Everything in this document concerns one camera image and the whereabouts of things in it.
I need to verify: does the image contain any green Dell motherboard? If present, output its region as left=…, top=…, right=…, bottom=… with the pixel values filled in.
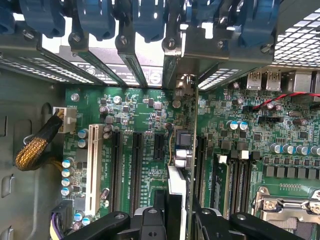
left=62, top=69, right=320, bottom=240

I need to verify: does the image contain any black yellow braided wire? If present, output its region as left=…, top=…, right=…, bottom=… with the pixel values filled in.
left=14, top=116, right=63, bottom=172

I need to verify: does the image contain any metal USB port block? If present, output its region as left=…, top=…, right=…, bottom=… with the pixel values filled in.
left=246, top=70, right=283, bottom=92

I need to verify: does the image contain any blue card retention clip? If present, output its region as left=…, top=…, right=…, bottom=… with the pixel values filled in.
left=237, top=0, right=280, bottom=48
left=185, top=0, right=227, bottom=27
left=131, top=0, right=166, bottom=43
left=19, top=0, right=66, bottom=39
left=0, top=6, right=16, bottom=35
left=76, top=0, right=116, bottom=41

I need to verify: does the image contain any white power connector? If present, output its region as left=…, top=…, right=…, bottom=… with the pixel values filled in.
left=52, top=106, right=77, bottom=135

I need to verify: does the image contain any metal expansion slot cover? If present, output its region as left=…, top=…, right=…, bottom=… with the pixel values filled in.
left=67, top=31, right=121, bottom=86
left=0, top=23, right=95, bottom=85
left=115, top=34, right=149, bottom=88
left=183, top=24, right=243, bottom=91

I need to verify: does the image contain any red black twisted wire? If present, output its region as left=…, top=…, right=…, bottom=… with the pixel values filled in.
left=251, top=91, right=320, bottom=111

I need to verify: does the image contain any long black expansion slot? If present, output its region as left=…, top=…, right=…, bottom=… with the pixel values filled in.
left=196, top=134, right=209, bottom=210
left=131, top=131, right=145, bottom=217
left=109, top=129, right=124, bottom=213

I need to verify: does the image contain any open grey PC case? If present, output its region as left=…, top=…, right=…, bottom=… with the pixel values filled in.
left=0, top=0, right=320, bottom=240

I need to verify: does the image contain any RAM slot with white latches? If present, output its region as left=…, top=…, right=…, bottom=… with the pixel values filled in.
left=237, top=149, right=251, bottom=218

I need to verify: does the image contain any metal CPU socket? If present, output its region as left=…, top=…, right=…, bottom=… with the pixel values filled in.
left=251, top=186, right=320, bottom=240

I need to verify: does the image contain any white PCI expansion slot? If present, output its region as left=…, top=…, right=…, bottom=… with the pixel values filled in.
left=84, top=123, right=104, bottom=217

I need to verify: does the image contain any metal rear port block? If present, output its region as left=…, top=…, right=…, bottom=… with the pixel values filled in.
left=291, top=71, right=320, bottom=94

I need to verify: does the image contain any black connector with coloured wires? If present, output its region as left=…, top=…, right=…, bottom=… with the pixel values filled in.
left=49, top=199, right=74, bottom=240

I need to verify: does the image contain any short black expansion slot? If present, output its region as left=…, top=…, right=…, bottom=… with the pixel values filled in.
left=152, top=132, right=166, bottom=161

